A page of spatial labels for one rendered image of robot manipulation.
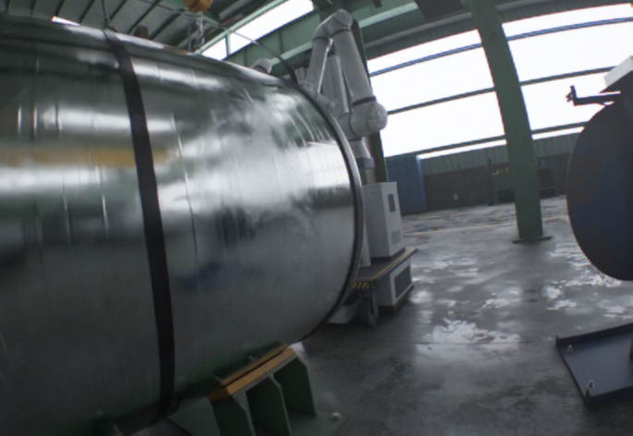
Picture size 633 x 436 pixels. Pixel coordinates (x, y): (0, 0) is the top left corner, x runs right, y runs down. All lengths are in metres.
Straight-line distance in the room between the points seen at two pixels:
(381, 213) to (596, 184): 1.41
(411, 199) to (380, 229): 8.56
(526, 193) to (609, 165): 2.75
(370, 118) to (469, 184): 9.19
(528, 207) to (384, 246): 2.24
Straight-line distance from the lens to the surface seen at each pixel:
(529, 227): 4.02
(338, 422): 1.19
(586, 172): 1.25
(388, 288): 2.00
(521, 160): 3.98
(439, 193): 10.96
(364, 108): 1.76
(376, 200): 2.17
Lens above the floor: 0.76
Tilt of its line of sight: 1 degrees up
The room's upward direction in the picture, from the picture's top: 8 degrees counter-clockwise
